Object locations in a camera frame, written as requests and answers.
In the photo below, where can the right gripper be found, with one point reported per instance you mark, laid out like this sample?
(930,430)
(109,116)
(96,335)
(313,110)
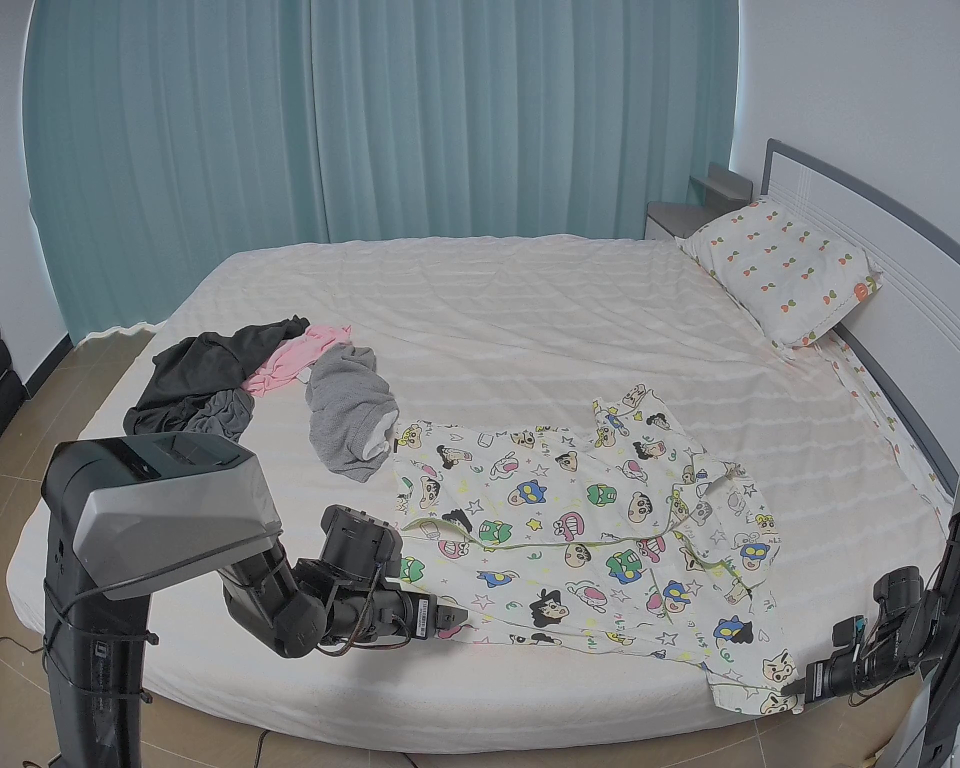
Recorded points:
(840,675)

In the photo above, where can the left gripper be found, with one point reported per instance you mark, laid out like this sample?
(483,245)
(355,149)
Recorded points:
(420,619)

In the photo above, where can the white printed pyjama top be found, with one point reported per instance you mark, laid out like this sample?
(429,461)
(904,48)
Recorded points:
(585,540)

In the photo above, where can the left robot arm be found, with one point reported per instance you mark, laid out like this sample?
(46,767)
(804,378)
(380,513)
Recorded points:
(172,510)

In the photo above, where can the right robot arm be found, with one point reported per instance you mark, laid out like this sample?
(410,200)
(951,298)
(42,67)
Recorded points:
(941,600)

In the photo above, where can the grey knit garment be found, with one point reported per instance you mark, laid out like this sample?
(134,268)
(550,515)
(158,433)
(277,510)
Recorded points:
(345,412)

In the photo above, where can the dark grey garment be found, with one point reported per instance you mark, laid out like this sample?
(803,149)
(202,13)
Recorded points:
(225,416)

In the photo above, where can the pink garment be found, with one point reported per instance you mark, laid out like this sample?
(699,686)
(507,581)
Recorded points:
(289,364)

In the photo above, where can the bed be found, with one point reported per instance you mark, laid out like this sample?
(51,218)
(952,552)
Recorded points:
(525,315)

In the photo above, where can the black garment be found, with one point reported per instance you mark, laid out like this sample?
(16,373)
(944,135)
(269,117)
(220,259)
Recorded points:
(195,367)

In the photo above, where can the white printed pillow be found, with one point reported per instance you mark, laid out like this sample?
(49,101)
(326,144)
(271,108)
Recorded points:
(780,262)

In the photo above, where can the grey bedside table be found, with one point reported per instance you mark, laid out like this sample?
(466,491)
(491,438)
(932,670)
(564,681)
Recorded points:
(675,217)

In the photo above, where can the blue-green curtain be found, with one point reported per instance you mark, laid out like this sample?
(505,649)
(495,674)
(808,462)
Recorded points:
(375,120)

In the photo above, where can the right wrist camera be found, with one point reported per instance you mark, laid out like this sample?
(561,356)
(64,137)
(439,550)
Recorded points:
(847,634)

